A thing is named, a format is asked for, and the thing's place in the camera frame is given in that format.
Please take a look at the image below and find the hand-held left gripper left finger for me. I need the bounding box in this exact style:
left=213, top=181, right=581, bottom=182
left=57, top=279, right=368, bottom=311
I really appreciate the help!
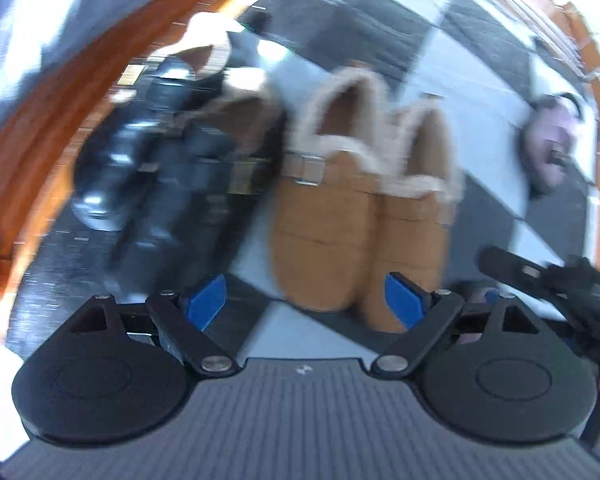
left=70, top=274, right=241, bottom=376

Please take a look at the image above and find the tan fleece-lined slipper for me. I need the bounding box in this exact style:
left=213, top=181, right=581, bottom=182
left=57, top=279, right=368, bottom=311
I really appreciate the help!
left=365, top=102, right=463, bottom=333
left=270, top=67, right=388, bottom=311

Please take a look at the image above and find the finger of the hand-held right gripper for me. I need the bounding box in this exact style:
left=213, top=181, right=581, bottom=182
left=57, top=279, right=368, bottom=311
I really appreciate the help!
left=477, top=245, right=572, bottom=307

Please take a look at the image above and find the black and white checkered mat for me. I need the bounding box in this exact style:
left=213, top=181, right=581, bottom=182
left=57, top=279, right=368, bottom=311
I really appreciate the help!
left=5, top=0, right=600, bottom=361

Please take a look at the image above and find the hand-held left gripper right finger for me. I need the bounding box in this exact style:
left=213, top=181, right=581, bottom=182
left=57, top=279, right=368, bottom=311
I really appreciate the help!
left=371, top=271, right=556, bottom=378

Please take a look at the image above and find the metal rack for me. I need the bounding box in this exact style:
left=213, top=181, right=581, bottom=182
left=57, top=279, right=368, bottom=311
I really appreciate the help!
left=495, top=0, right=600, bottom=83

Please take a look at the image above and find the black leather buckle shoe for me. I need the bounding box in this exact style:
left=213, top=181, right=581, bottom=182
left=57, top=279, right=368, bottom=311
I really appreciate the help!
left=110, top=92, right=283, bottom=301
left=72, top=42, right=233, bottom=233

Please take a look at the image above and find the purple cartoon clog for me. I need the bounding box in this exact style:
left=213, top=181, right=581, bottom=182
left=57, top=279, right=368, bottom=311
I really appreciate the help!
left=520, top=91, right=583, bottom=196

